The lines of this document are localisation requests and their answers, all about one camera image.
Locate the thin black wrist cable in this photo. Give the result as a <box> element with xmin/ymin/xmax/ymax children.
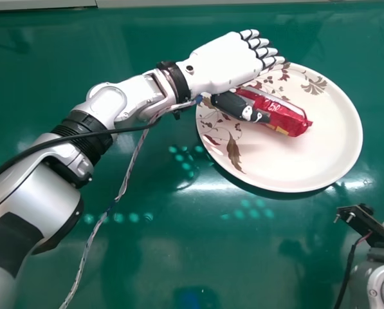
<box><xmin>332</xmin><ymin>233</ymin><xmax>372</xmax><ymax>309</ymax></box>

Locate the white twisted wire cable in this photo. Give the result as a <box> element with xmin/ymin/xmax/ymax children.
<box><xmin>59</xmin><ymin>95</ymin><xmax>203</xmax><ymax>309</ymax></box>

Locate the white plate brown leaf pattern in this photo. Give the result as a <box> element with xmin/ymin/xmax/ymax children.
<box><xmin>195</xmin><ymin>62</ymin><xmax>363</xmax><ymax>194</ymax></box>

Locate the red biscuit packet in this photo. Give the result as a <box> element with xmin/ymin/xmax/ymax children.
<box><xmin>235</xmin><ymin>85</ymin><xmax>314</xmax><ymax>138</ymax></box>

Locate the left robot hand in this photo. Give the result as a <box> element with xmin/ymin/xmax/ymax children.
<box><xmin>156</xmin><ymin>29</ymin><xmax>288</xmax><ymax>125</ymax></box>

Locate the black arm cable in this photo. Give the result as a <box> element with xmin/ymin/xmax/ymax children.
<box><xmin>0</xmin><ymin>117</ymin><xmax>162</xmax><ymax>188</ymax></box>

